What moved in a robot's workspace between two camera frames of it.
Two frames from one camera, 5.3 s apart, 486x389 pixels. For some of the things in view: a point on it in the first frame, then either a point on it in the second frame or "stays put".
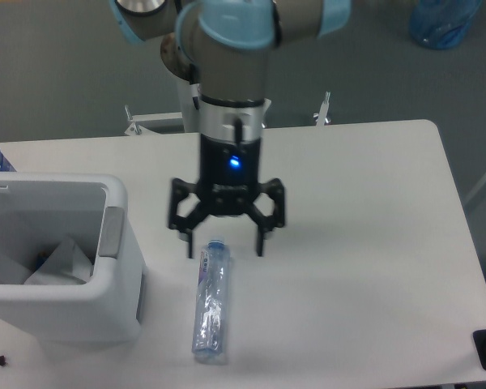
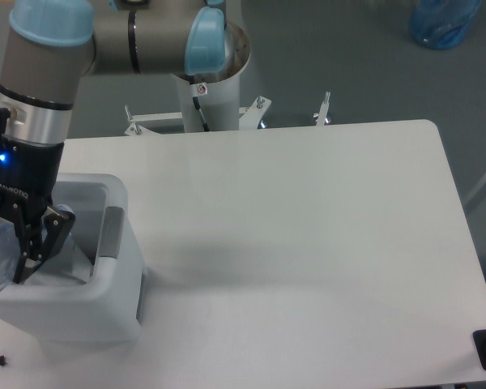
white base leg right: [324, 109] stays put
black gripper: [229, 173] -> [23, 176]
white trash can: [63, 264] stays put
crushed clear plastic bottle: [210, 327] -> [1, 268]
